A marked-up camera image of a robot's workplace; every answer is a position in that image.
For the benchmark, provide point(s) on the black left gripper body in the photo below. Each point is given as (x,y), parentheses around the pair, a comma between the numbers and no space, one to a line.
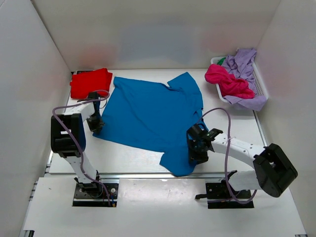
(95,121)

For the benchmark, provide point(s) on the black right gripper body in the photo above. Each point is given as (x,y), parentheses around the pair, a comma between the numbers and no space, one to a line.
(196,153)

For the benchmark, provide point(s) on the blue t shirt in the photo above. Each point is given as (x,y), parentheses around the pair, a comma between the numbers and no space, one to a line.
(155,116)

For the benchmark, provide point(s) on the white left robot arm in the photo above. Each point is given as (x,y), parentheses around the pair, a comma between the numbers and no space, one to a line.
(67,137)

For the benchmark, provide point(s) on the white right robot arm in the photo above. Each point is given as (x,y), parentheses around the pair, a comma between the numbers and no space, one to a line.
(272,171)

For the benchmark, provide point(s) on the red folded t shirt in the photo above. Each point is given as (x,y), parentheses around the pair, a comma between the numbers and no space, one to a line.
(84,83)

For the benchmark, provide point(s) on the pink t shirt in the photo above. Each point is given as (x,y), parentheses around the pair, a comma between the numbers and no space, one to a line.
(229,85)

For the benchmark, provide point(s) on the white plastic basket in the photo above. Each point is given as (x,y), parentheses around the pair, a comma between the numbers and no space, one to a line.
(259,84)

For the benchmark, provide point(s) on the green t shirt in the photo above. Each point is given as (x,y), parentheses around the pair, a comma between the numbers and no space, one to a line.
(221,61)

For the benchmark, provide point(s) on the lavender t shirt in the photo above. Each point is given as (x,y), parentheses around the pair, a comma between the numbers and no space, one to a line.
(241,66)

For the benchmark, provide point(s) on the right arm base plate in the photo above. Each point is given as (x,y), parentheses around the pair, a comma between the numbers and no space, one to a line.
(218,197)

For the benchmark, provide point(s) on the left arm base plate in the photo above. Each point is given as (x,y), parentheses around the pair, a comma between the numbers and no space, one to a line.
(94,195)

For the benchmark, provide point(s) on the aluminium table edge rail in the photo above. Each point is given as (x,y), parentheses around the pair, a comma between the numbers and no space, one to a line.
(113,158)

